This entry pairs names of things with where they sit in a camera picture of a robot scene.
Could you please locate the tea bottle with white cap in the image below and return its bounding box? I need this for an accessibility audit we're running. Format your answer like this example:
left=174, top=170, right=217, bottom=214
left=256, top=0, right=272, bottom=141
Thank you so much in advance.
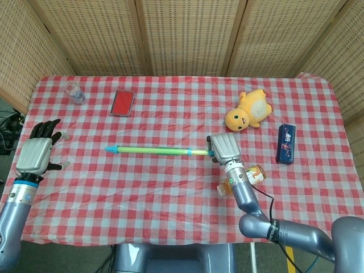
left=216, top=164, right=267, bottom=197

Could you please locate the grey robot torso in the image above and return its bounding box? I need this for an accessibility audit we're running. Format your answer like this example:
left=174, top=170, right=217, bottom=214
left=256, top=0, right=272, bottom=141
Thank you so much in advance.
left=113, top=243, right=237, bottom=273

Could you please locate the red white checkered tablecloth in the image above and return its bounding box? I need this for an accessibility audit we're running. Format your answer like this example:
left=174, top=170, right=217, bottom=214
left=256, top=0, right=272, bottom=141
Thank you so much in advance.
left=0, top=74, right=364, bottom=247

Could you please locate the black floor cable bundle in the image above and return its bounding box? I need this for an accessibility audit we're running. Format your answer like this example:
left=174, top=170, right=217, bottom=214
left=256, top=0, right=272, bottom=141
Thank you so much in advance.
left=0, top=107, right=27, bottom=153

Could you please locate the red phone with dark frame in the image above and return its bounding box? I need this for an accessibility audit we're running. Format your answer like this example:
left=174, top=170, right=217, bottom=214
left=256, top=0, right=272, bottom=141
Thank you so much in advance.
left=110, top=89, right=136, bottom=118

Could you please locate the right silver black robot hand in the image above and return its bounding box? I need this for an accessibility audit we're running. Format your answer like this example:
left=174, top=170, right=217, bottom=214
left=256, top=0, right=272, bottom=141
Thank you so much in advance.
left=206, top=133, right=245, bottom=169

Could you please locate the woven bamboo folding screen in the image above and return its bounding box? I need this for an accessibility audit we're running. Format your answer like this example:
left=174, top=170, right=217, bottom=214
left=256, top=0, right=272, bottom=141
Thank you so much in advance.
left=0, top=0, right=364, bottom=183

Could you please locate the yellow plush toy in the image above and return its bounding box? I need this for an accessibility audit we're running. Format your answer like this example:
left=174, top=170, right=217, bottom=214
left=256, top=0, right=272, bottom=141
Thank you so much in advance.
left=225, top=88, right=274, bottom=132

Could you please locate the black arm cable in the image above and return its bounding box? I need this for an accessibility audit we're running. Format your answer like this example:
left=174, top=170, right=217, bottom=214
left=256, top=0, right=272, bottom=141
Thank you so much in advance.
left=250, top=184, right=298, bottom=273

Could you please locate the green blue water squirter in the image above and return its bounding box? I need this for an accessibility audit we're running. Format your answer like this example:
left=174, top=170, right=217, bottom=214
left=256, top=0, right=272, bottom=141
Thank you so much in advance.
left=118, top=146, right=217, bottom=158

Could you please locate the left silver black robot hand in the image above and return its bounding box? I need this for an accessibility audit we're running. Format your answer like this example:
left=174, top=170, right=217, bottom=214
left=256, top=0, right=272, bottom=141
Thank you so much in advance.
left=15, top=118, right=71, bottom=184

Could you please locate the dark blue cardboard box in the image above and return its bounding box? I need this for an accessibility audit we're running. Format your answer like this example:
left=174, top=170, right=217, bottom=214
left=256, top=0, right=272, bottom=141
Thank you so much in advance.
left=275, top=123, right=298, bottom=165

